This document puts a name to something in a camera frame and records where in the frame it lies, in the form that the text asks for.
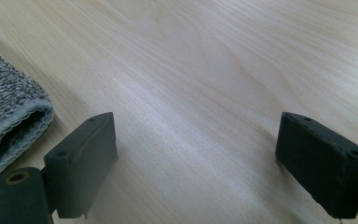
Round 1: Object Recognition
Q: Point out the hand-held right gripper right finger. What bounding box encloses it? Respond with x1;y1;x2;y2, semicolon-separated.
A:
275;111;358;219

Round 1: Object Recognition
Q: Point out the gray knitted cloth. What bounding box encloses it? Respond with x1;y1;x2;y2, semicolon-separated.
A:
0;41;56;188

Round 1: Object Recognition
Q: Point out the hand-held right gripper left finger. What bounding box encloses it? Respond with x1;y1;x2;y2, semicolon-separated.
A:
44;111;118;219

